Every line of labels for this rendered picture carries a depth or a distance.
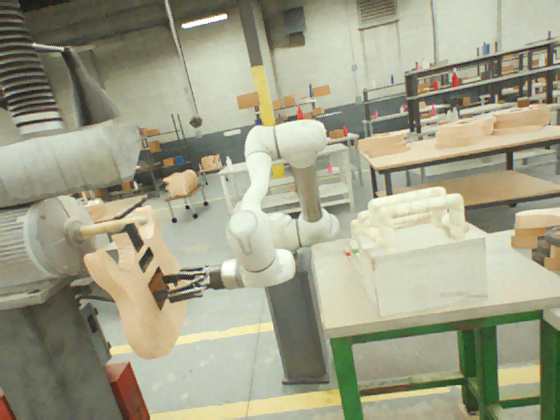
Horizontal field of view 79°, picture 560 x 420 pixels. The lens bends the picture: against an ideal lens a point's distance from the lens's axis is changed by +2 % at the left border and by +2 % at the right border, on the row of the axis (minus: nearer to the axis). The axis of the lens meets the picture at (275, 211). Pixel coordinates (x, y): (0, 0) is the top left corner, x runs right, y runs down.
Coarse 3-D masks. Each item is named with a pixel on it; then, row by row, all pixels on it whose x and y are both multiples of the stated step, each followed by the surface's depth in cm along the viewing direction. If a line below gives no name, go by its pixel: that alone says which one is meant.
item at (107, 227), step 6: (138, 216) 101; (108, 222) 102; (114, 222) 101; (120, 222) 101; (126, 222) 101; (132, 222) 100; (138, 222) 100; (84, 228) 102; (90, 228) 102; (96, 228) 102; (102, 228) 101; (108, 228) 101; (114, 228) 101; (84, 234) 102; (90, 234) 102; (96, 234) 102
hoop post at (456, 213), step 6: (462, 204) 79; (450, 210) 80; (456, 210) 79; (462, 210) 79; (450, 216) 80; (456, 216) 79; (462, 216) 79; (450, 222) 81; (456, 222) 80; (462, 222) 80; (450, 228) 82; (456, 228) 80; (462, 228) 80; (450, 234) 82; (456, 234) 81; (462, 234) 80
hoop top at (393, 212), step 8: (424, 200) 79; (432, 200) 79; (440, 200) 78; (448, 200) 78; (456, 200) 78; (384, 208) 80; (392, 208) 79; (400, 208) 79; (408, 208) 79; (416, 208) 79; (424, 208) 79; (432, 208) 79; (440, 208) 79; (392, 216) 79; (400, 216) 79
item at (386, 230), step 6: (378, 216) 80; (384, 216) 79; (378, 222) 81; (384, 222) 80; (390, 222) 80; (384, 228) 80; (390, 228) 80; (384, 234) 81; (390, 234) 80; (390, 240) 81; (390, 246) 81
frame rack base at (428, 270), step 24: (360, 240) 92; (408, 240) 86; (432, 240) 83; (456, 240) 80; (480, 240) 80; (384, 264) 81; (408, 264) 81; (432, 264) 81; (456, 264) 81; (480, 264) 81; (384, 288) 83; (408, 288) 83; (432, 288) 83; (456, 288) 83; (480, 288) 83; (384, 312) 85; (408, 312) 85
